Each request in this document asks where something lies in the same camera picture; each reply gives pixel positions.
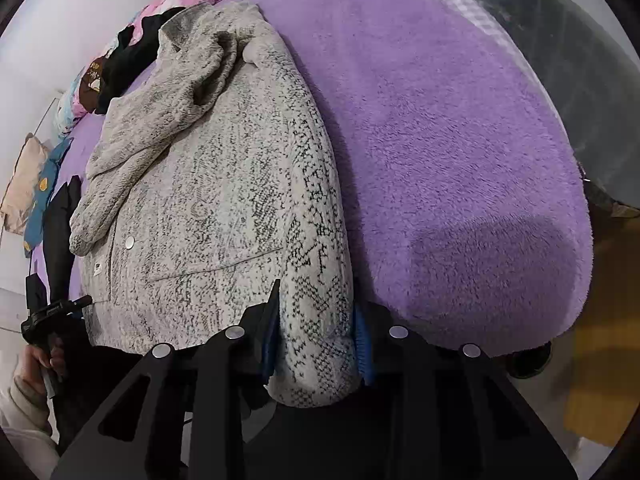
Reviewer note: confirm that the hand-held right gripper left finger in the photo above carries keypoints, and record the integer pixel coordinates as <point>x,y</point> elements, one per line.
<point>269,350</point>

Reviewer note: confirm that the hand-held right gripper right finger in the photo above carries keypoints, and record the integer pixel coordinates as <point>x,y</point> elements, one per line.
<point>364,355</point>

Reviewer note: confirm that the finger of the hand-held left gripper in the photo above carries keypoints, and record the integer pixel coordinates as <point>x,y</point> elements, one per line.
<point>84,302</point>

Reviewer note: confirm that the white grey patterned fleece jacket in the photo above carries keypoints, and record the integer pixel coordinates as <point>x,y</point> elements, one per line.
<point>225,185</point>

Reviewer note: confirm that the black clothes pile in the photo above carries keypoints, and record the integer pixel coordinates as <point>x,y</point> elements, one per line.
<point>130,57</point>

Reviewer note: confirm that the person's left hand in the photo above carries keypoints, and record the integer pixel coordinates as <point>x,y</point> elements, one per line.
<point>37,357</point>

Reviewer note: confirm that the folded black pants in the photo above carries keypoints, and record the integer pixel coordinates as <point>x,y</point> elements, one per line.
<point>60,230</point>

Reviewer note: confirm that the beige pillow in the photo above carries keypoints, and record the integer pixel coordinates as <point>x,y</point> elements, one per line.
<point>25,185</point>

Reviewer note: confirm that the black shoe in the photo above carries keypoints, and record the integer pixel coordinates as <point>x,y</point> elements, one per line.
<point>530,362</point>

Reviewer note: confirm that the purple fleece blanket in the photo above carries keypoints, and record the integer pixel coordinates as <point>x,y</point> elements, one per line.
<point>450,160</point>

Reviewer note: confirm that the brown cartoon print cloth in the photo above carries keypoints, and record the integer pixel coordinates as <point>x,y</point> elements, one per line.
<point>91,82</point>

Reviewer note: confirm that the yellow floor mat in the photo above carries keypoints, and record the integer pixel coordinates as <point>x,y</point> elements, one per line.
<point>605,380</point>

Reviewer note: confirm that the round glass table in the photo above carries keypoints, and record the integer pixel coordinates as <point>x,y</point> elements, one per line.
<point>565,70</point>

